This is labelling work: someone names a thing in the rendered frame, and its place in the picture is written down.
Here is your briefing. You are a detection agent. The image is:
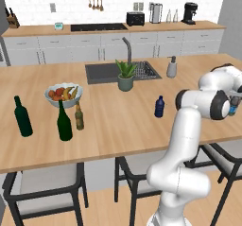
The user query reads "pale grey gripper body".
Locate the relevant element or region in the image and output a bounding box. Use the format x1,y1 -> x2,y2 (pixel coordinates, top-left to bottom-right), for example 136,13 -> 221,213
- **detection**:
229,89 -> 242,98

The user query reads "light blue plastic bottle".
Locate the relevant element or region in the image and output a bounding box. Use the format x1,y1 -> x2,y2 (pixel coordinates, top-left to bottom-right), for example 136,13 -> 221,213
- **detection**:
228,96 -> 239,117

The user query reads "black chair grey seat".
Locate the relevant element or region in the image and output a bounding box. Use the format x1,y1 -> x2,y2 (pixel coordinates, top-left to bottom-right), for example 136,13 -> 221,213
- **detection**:
113,148 -> 190,226
185,139 -> 242,226
1,162 -> 90,226

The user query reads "grey soap dispenser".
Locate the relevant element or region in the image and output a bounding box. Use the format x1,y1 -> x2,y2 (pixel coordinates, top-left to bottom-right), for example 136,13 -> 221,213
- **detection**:
165,55 -> 178,79

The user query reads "dark blue plastic bottle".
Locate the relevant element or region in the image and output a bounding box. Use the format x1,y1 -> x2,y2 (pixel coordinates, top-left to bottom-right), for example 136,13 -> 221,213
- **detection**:
154,95 -> 165,118

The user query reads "black coffee machine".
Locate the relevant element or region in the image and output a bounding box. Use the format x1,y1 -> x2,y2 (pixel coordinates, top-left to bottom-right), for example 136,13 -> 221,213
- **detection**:
181,2 -> 199,26

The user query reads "clear shaker bottle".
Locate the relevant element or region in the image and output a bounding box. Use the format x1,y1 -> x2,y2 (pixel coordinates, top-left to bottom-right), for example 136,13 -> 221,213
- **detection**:
165,9 -> 173,24
172,9 -> 180,24

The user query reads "green potted plant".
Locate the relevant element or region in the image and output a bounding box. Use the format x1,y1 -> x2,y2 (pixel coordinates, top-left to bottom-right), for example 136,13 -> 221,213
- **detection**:
114,59 -> 138,93

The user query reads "grey electric kettle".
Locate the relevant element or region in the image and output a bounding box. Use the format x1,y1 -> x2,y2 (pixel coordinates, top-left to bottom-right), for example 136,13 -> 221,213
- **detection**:
148,2 -> 164,25

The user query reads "grey tap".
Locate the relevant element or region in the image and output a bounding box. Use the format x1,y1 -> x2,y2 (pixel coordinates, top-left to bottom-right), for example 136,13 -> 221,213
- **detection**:
122,36 -> 133,65

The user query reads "black toaster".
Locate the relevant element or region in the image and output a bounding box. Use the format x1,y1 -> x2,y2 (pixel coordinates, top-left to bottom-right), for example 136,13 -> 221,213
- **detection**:
126,11 -> 146,27

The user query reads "dark grey sink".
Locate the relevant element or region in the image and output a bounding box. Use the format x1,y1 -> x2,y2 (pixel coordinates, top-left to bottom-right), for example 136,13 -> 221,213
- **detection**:
84,61 -> 163,86

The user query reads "black hob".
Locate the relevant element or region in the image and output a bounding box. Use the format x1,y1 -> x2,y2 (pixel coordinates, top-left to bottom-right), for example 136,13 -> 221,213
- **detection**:
70,23 -> 129,33

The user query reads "small brown glass bottle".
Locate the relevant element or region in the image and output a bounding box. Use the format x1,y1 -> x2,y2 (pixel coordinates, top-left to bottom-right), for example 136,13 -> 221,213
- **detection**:
74,101 -> 85,131

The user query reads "grey base cupboard run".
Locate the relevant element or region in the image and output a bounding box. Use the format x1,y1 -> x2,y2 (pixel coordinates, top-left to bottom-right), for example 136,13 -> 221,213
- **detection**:
1,28 -> 226,67

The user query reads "yellow banana bunch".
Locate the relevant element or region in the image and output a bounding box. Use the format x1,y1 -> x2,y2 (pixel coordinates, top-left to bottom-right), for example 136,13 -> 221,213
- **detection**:
62,85 -> 79,101

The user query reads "white fruit bowl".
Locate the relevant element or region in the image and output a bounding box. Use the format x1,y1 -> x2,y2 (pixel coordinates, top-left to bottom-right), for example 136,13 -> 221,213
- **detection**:
43,82 -> 84,109

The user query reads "large dark green glass bottle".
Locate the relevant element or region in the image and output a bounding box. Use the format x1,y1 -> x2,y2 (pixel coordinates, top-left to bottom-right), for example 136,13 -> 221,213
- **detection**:
57,99 -> 74,142
13,95 -> 34,138

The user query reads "wooden knife block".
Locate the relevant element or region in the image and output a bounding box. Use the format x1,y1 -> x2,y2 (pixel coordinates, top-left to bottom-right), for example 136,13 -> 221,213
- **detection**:
5,7 -> 21,29

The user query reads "double wall socket plate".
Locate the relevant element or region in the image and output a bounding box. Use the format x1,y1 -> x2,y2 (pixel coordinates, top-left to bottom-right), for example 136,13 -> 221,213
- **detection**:
132,2 -> 145,12

